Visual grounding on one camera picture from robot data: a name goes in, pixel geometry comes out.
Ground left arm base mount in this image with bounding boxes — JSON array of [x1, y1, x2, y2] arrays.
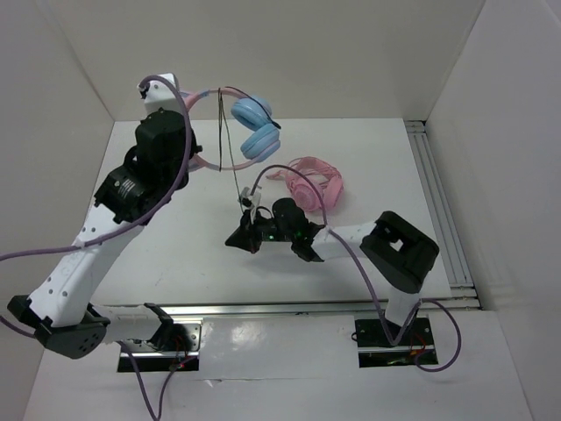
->
[[125, 318, 202, 373]]

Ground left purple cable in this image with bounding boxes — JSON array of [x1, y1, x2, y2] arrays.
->
[[0, 75, 198, 420]]

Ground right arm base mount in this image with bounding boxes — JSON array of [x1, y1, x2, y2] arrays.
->
[[351, 318, 438, 368]]

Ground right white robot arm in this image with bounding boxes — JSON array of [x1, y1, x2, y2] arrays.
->
[[225, 198, 439, 346]]

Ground purple cable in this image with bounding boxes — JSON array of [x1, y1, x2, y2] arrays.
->
[[0, 75, 198, 420], [252, 164, 463, 373]]

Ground blue pink cat-ear headphones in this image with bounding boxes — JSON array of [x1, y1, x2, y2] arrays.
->
[[176, 86, 281, 173]]

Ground horizontal aluminium rail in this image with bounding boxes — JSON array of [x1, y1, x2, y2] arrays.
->
[[93, 301, 378, 331]]

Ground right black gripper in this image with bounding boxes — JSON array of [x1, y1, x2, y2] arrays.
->
[[226, 206, 295, 253]]

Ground thin black headphone cable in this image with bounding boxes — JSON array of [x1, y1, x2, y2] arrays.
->
[[216, 86, 281, 211]]

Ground pink wired headphones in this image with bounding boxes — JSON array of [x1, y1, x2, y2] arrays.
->
[[266, 156, 344, 212]]

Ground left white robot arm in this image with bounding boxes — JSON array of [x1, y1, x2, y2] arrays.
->
[[8, 109, 198, 360]]

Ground side aluminium rail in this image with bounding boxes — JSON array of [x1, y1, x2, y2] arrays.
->
[[404, 120, 482, 310]]

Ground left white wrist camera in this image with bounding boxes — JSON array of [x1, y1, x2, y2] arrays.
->
[[138, 81, 181, 115]]

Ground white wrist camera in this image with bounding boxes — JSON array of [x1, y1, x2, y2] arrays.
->
[[138, 81, 181, 115], [238, 186, 261, 209]]

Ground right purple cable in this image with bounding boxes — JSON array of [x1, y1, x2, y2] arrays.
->
[[252, 164, 463, 373]]

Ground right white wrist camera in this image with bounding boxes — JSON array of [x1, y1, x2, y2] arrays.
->
[[238, 186, 261, 209]]

